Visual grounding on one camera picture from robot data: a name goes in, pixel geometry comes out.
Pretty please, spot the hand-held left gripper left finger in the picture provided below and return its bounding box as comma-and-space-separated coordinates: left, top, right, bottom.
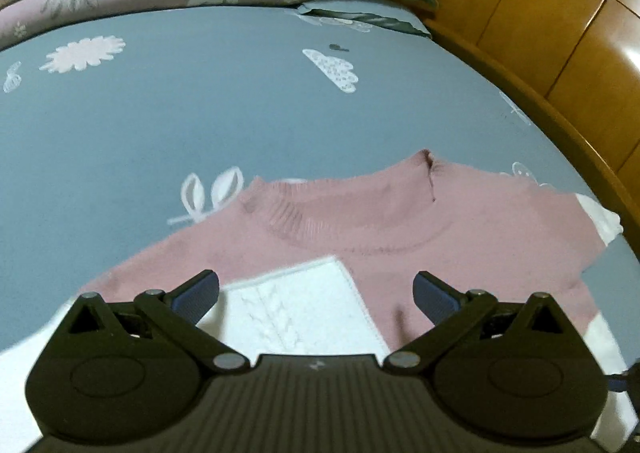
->
65, 269, 251, 375

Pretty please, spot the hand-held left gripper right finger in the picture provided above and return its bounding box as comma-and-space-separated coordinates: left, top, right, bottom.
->
382, 270, 573, 375

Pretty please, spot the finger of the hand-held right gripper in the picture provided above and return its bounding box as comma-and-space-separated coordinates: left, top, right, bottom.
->
606, 365, 640, 393

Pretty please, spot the pink and white sweater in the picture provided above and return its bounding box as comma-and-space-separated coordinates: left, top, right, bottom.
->
0, 149, 640, 453

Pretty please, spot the wooden bed headboard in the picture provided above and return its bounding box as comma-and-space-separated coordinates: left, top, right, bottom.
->
370, 0, 640, 254

